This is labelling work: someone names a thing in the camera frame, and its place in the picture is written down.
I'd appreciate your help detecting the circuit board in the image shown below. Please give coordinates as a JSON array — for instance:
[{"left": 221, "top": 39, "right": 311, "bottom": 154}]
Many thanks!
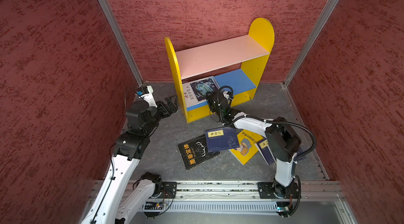
[
  {"left": 144, "top": 202, "right": 166, "bottom": 211},
  {"left": 276, "top": 201, "right": 292, "bottom": 215}
]

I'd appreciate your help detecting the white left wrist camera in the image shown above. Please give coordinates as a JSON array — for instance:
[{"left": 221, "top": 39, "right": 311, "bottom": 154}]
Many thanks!
[{"left": 136, "top": 85, "right": 157, "bottom": 107}]

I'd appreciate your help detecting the dark blue book of pair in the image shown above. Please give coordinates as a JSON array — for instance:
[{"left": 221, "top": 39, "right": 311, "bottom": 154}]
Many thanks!
[
  {"left": 255, "top": 138, "right": 275, "bottom": 165},
  {"left": 294, "top": 147, "right": 307, "bottom": 161}
]

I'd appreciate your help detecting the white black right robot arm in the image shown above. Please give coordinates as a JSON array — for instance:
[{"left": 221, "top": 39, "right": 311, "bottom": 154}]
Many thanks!
[{"left": 207, "top": 91, "right": 304, "bottom": 198}]

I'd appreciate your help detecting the dark blue book left of pair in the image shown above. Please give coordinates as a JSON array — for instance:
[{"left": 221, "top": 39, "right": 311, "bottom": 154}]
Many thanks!
[{"left": 255, "top": 138, "right": 275, "bottom": 165}]

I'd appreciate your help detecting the white slotted cable duct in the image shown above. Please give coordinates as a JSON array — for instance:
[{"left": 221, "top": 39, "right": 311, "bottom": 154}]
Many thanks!
[{"left": 138, "top": 201, "right": 278, "bottom": 215}]

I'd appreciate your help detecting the corner aluminium profile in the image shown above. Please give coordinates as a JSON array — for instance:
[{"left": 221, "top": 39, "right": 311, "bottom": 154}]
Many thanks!
[
  {"left": 98, "top": 0, "right": 144, "bottom": 86},
  {"left": 283, "top": 0, "right": 340, "bottom": 88}
]

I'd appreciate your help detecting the dark blue book yellow label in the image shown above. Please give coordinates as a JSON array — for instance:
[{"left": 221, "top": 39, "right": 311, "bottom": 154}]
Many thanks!
[{"left": 205, "top": 127, "right": 240, "bottom": 152}]

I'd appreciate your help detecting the yellow book with cartoon figure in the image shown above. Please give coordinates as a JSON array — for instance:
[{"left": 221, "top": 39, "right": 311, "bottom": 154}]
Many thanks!
[{"left": 229, "top": 130, "right": 264, "bottom": 165}]

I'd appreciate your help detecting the right circuit board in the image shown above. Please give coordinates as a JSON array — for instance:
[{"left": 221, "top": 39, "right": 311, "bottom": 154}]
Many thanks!
[{"left": 276, "top": 201, "right": 292, "bottom": 215}]

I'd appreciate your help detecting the black book with yellow text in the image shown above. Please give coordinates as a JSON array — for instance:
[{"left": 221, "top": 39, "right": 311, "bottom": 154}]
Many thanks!
[{"left": 177, "top": 135, "right": 221, "bottom": 171}]

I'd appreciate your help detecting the white book with galaxy picture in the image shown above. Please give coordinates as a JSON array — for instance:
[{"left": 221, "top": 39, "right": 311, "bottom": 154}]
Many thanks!
[{"left": 183, "top": 76, "right": 220, "bottom": 108}]

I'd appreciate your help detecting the right corner aluminium profile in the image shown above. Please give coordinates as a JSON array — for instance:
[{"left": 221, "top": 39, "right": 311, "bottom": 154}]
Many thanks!
[{"left": 283, "top": 0, "right": 340, "bottom": 88}]

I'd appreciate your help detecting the dark blue book right of pair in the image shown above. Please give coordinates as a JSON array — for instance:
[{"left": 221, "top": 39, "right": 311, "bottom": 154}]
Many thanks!
[{"left": 294, "top": 147, "right": 307, "bottom": 161}]

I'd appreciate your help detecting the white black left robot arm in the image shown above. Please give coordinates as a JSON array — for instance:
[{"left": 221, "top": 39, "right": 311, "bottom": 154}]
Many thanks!
[{"left": 82, "top": 93, "right": 178, "bottom": 224}]

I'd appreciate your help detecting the yellow pink blue bookshelf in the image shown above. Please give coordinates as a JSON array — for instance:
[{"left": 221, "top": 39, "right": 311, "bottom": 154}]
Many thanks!
[{"left": 165, "top": 18, "right": 275, "bottom": 123}]

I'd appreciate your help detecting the left circuit board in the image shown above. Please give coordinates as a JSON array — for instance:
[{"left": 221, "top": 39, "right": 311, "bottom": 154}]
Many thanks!
[{"left": 144, "top": 202, "right": 166, "bottom": 211}]

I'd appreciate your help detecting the left corner aluminium profile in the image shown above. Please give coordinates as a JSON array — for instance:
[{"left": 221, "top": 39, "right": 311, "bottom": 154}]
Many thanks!
[{"left": 98, "top": 0, "right": 144, "bottom": 86}]

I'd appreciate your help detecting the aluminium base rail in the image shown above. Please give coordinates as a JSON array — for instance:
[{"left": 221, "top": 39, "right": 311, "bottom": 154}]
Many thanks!
[{"left": 91, "top": 179, "right": 343, "bottom": 201}]

